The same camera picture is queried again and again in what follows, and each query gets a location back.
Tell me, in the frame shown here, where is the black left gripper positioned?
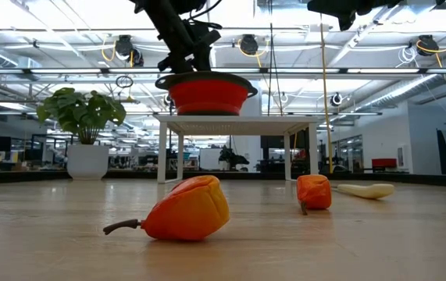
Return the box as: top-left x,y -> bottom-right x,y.
158,21 -> 223,73

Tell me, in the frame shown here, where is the red cabinet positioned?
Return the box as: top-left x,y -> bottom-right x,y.
371,158 -> 398,169

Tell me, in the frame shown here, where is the hanging black cable coil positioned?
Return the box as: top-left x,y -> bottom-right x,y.
114,75 -> 134,90

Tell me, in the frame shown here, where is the red collapsible colander grey rim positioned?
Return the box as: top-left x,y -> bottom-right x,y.
155,71 -> 259,117

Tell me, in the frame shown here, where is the thin black hanging cable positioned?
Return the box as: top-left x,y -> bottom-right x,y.
266,0 -> 285,117

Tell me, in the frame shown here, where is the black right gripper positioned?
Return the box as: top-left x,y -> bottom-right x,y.
307,0 -> 446,32

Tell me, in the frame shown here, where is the white perforated metal shelf riser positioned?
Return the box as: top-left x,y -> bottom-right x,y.
154,115 -> 320,186

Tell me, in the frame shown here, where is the green plant in white pot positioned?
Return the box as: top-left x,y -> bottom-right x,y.
36,87 -> 127,181

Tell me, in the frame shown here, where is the pale yellow plush banana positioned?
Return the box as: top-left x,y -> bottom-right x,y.
330,183 -> 396,201

